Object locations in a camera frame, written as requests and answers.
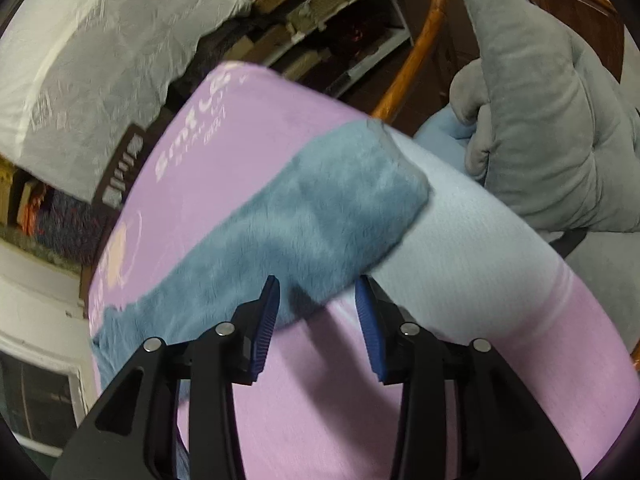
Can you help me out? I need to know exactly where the blue fleece garment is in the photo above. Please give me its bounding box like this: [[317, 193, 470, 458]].
[[91, 119, 431, 387]]

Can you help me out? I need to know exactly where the pink printed bed sheet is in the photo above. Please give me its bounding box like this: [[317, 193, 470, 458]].
[[89, 62, 639, 479]]

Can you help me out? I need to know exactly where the dark patterned storage box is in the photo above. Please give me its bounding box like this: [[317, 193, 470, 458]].
[[34, 188, 108, 266]]

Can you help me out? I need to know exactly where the dark wooden chair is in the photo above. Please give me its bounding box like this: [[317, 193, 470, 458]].
[[91, 125, 150, 210]]

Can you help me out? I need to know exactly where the grey plush shark toy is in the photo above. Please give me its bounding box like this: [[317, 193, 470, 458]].
[[448, 0, 640, 306]]

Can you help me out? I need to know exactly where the light blue plush cushion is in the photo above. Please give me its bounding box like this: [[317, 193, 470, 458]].
[[413, 105, 476, 174]]

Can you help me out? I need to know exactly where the white lace cloth cover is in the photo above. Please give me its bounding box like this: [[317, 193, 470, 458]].
[[1, 0, 250, 200]]

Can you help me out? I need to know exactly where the orange rattan chair frame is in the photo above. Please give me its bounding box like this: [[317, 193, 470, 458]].
[[371, 0, 448, 125]]

